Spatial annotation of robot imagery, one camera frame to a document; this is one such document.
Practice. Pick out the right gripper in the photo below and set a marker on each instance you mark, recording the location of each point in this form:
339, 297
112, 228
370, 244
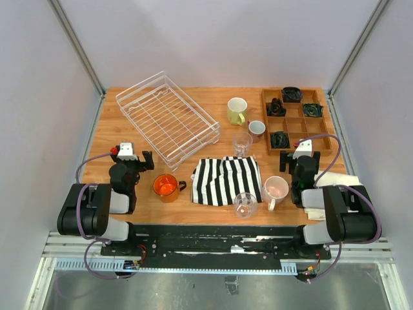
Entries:
283, 161

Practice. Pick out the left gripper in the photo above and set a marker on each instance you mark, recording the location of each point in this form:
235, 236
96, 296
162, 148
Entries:
148, 156

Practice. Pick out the orange mug black handle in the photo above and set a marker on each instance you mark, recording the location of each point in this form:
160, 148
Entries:
168, 188

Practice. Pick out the small pink mug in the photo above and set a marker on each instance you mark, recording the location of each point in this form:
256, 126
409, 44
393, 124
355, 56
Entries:
256, 129

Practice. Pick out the clear glass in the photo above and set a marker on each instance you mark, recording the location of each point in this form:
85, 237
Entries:
242, 142
245, 205

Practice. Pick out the light green mug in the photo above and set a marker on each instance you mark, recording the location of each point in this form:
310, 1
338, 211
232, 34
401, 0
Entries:
236, 109

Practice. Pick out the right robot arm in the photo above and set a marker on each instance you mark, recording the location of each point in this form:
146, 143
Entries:
350, 216

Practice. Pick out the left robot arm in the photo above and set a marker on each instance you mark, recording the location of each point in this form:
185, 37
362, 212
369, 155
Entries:
88, 206

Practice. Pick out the dark green rolled sock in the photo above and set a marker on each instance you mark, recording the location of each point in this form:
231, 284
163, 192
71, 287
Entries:
279, 140

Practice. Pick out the cream folded cloth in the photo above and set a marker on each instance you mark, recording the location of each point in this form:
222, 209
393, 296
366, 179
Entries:
335, 179

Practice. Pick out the large pink mug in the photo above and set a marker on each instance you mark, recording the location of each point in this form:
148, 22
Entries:
274, 190

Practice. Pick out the wooden compartment tray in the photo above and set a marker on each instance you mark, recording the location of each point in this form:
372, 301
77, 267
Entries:
295, 123

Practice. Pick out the green patterned rolled sock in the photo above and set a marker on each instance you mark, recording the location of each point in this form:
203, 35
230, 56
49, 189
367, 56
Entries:
313, 110

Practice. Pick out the dark orange rolled sock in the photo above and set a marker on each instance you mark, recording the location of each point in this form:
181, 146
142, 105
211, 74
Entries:
275, 108

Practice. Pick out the black rolled sock top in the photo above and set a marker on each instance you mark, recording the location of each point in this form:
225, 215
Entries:
292, 94

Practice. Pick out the black white striped cloth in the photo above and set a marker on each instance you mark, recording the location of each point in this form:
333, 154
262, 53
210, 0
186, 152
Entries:
217, 182

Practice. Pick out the clear glass front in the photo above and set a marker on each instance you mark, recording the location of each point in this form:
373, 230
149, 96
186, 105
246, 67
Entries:
245, 205

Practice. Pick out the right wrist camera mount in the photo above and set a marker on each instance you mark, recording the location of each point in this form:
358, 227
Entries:
303, 148

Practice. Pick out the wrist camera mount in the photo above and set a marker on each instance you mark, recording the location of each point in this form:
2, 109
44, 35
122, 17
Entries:
303, 148
123, 151

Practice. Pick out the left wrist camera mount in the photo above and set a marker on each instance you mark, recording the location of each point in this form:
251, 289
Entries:
123, 151

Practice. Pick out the white wire dish rack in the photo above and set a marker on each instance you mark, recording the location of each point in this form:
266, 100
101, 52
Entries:
173, 124

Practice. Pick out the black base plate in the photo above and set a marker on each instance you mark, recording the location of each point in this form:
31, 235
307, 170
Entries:
215, 247

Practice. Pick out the aluminium frame rail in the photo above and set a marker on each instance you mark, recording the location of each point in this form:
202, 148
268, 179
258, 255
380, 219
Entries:
73, 274

